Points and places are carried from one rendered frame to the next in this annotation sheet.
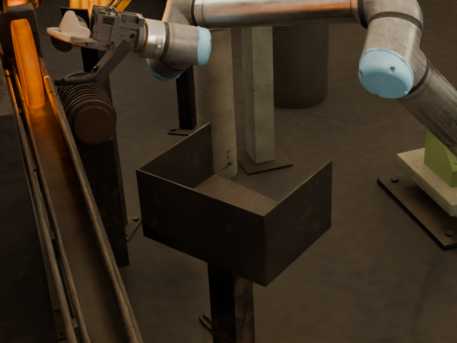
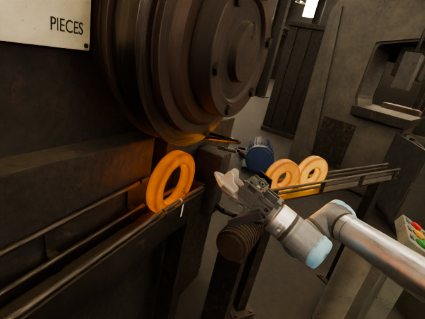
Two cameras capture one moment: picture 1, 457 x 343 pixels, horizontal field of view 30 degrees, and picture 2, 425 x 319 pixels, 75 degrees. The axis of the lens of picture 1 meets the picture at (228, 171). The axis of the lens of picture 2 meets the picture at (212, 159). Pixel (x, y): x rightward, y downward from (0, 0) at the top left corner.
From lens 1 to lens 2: 1.25 m
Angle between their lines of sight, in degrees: 38
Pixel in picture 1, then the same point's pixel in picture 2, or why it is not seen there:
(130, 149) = (289, 268)
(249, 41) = not seen: hidden behind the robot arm
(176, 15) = (321, 218)
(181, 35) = (303, 234)
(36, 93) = (150, 204)
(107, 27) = (249, 193)
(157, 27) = (286, 216)
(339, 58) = not seen: outside the picture
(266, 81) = (389, 299)
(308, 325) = not seen: outside the picture
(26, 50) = (158, 170)
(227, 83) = (357, 280)
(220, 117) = (339, 296)
